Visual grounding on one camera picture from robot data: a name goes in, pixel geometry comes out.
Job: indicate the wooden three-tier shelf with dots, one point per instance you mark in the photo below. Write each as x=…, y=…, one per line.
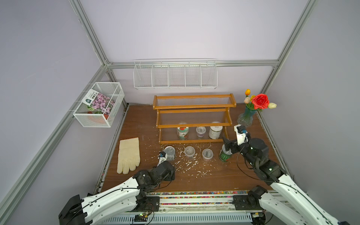
x=192, y=111

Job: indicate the watermelon seed can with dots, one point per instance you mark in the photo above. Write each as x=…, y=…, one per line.
x=225, y=154

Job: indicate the silver top seed can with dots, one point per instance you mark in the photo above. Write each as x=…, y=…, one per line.
x=170, y=153

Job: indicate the white wire wall rack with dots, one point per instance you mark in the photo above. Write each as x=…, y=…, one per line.
x=175, y=74

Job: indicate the yellow tulip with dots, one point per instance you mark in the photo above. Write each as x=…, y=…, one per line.
x=247, y=92

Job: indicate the clear jar dark seeds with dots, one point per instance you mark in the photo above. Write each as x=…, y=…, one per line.
x=189, y=151

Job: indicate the white tulip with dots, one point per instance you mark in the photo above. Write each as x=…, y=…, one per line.
x=272, y=105

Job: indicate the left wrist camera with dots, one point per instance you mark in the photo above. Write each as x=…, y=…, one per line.
x=162, y=157

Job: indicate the white seed can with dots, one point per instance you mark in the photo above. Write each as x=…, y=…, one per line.
x=215, y=132

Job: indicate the cream work glove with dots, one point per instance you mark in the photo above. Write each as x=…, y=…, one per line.
x=128, y=156

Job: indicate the clear jar red label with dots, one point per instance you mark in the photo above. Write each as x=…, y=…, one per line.
x=207, y=154

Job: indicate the purple flower seed packet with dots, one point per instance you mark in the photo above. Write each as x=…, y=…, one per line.
x=97, y=102

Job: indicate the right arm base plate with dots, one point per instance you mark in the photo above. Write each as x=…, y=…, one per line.
x=246, y=203

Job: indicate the blue glass vase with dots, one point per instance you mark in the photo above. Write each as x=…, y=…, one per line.
x=246, y=118

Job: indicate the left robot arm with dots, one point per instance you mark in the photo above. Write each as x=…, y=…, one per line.
x=126, y=197

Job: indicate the white wire basket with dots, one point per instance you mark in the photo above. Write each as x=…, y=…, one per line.
x=89, y=119

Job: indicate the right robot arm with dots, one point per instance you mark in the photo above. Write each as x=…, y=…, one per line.
x=302, y=210

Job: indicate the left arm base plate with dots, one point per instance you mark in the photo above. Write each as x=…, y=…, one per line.
x=151, y=203

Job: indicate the pink tulip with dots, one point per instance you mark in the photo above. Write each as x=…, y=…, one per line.
x=247, y=100

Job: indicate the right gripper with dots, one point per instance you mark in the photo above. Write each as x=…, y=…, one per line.
x=228, y=144

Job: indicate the strawberry seed can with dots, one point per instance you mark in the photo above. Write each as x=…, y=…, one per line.
x=182, y=132

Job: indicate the red artificial rose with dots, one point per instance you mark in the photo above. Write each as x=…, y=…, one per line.
x=260, y=101

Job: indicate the clear jar purple label right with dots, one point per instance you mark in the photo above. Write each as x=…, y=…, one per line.
x=200, y=132

